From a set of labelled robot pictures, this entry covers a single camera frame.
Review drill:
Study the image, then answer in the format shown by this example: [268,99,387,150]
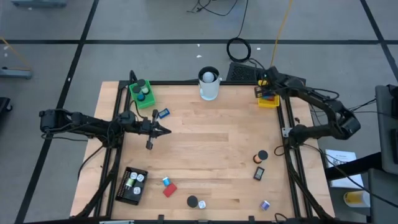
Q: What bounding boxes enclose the black plastic tray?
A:
[114,166,149,207]

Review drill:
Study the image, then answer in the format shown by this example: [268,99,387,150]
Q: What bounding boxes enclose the black perforated case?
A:
[226,62,261,83]

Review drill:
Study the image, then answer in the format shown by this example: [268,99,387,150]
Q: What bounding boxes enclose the grey cabinet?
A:
[374,83,398,175]

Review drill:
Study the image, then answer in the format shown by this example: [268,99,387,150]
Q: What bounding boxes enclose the coiled black cable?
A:
[226,36,252,63]

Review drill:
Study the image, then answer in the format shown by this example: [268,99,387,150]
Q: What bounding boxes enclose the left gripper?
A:
[141,108,172,151]

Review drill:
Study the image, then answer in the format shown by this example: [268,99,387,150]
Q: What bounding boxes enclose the yellow hanging cable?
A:
[269,0,294,68]

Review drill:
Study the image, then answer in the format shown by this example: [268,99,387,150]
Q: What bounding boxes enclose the yellow white roll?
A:
[343,190,371,208]

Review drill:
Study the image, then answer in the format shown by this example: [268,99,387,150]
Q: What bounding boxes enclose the grey metal base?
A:
[11,0,68,9]
[0,67,34,80]

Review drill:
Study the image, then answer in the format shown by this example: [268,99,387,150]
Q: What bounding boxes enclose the white printed paper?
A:
[324,149,365,189]

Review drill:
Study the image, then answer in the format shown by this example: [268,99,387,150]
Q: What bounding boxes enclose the green plastic bin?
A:
[129,78,156,110]

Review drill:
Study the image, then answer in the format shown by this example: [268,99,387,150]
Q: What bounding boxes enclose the red flat box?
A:
[162,182,178,198]

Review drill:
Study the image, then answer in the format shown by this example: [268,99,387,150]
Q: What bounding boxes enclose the yellow plastic bin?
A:
[257,79,280,109]

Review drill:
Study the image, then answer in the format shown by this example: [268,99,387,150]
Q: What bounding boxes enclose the black digital timer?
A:
[252,166,266,182]

